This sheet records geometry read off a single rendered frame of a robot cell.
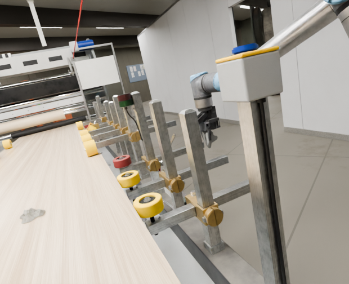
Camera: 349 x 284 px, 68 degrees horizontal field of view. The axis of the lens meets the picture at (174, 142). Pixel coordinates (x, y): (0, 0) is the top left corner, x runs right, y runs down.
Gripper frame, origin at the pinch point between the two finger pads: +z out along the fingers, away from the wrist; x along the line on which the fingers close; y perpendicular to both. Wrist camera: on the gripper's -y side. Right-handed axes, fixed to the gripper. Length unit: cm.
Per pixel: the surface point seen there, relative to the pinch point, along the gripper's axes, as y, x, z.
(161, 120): -32, -31, -25
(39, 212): -76, -33, -8
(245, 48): -33, -82, -40
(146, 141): -32.3, -5.8, -13.4
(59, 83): -61, 226, -58
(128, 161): -42.2, -3.5, -6.5
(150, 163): -33.5, -7.8, -3.8
